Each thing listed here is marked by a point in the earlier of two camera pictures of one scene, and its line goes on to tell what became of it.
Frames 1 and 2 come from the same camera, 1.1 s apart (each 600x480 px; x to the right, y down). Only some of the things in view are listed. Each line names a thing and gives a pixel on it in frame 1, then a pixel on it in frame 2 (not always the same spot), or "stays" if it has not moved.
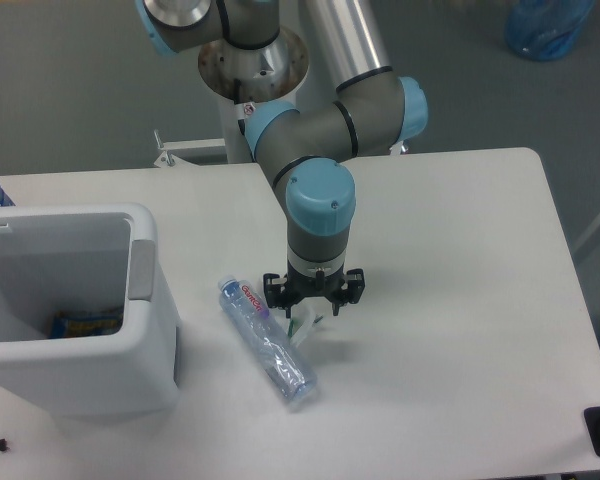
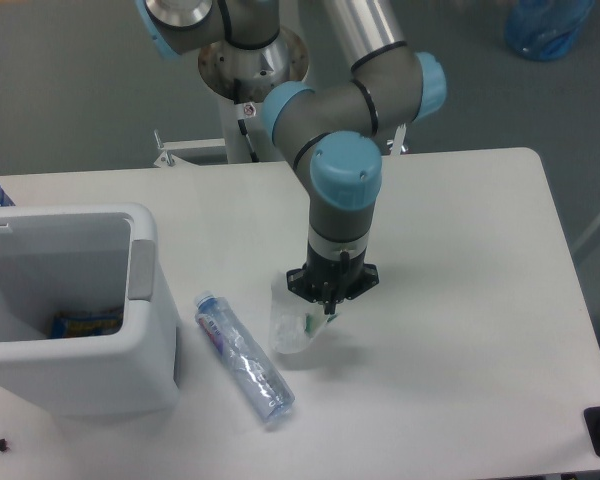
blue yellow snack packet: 67,323 stays
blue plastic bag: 545,30 stays
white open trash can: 38,259 stays
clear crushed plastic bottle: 268,339 to 260,377
